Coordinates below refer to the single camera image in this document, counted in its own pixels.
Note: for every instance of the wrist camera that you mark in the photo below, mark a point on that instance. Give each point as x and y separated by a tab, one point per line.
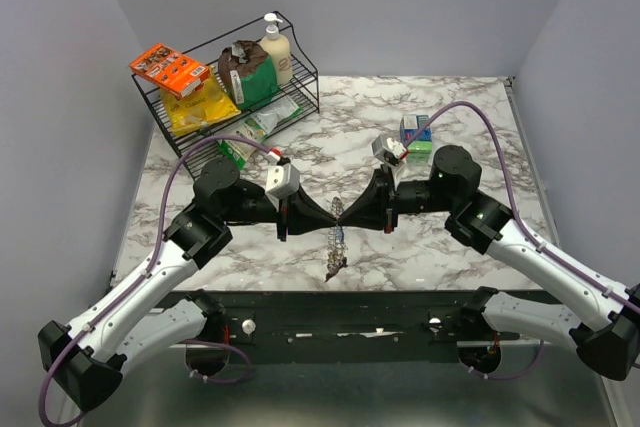
282	181
389	151

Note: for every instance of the orange snack box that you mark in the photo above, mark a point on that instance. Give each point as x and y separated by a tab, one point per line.
170	70

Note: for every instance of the metal disc with key rings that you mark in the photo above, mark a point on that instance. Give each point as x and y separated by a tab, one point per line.
336	250

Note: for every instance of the brown and green bag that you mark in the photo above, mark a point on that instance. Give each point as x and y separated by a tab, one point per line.
248	75

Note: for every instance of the blue green small box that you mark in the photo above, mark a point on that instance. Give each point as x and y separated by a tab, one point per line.
420	149

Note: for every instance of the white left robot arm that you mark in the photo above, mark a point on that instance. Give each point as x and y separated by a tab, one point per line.
89	355

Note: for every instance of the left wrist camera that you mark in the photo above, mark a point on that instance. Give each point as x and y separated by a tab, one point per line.
282	181

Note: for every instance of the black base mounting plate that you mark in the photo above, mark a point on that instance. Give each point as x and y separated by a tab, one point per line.
349	327

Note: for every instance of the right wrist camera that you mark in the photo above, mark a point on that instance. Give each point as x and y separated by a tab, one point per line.
389	151

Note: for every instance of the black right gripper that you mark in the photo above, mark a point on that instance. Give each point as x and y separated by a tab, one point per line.
378	209

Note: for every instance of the yellow chips bag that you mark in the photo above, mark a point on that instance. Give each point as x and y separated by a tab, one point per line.
206	106

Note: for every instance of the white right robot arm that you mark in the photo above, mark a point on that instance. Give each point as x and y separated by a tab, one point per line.
595	316

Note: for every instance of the cream pump lotion bottle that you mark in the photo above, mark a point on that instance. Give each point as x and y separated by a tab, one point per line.
277	46

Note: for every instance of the black wire shelf rack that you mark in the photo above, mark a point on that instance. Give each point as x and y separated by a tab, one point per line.
201	146

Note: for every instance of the green white snack packet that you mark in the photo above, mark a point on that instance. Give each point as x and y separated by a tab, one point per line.
257	127

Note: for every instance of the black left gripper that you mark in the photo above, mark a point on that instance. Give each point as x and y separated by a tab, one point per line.
299	214

